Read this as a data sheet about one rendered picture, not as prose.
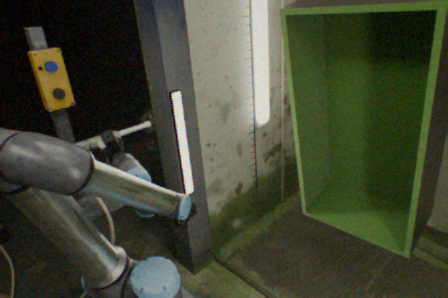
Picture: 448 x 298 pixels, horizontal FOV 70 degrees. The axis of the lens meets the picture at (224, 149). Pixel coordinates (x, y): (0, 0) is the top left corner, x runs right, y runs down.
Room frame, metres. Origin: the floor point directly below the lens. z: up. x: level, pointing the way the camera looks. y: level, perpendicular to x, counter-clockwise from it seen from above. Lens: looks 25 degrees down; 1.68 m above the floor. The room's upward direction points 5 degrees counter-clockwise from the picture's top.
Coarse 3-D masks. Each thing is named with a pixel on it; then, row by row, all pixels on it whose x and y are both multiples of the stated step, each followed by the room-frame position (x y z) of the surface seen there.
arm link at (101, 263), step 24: (0, 144) 0.62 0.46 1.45; (0, 168) 0.60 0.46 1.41; (0, 192) 0.66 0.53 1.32; (24, 192) 0.65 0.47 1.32; (48, 192) 0.69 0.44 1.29; (48, 216) 0.68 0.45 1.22; (72, 216) 0.72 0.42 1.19; (72, 240) 0.72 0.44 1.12; (96, 240) 0.77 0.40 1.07; (96, 264) 0.76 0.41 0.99; (120, 264) 0.81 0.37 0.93; (96, 288) 0.76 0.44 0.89; (120, 288) 0.77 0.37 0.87
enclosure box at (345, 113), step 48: (336, 0) 1.36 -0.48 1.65; (384, 0) 1.19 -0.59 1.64; (432, 0) 1.06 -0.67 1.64; (288, 48) 1.46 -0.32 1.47; (336, 48) 1.68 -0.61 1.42; (384, 48) 1.51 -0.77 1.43; (432, 48) 1.06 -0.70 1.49; (336, 96) 1.73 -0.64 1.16; (384, 96) 1.54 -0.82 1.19; (432, 96) 1.07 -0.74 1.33; (336, 144) 1.78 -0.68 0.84; (384, 144) 1.57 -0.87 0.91; (432, 144) 1.17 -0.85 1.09; (336, 192) 1.74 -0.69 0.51; (384, 192) 1.61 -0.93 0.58; (432, 192) 1.34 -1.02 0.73; (384, 240) 1.32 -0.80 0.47
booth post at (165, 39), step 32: (160, 0) 1.68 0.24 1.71; (160, 32) 1.66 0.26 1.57; (160, 64) 1.66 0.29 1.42; (160, 96) 1.70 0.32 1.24; (192, 96) 1.76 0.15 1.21; (160, 128) 1.74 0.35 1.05; (192, 128) 1.74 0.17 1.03; (192, 160) 1.72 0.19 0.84; (192, 192) 1.70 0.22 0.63; (192, 224) 1.68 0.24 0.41; (192, 256) 1.65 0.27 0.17
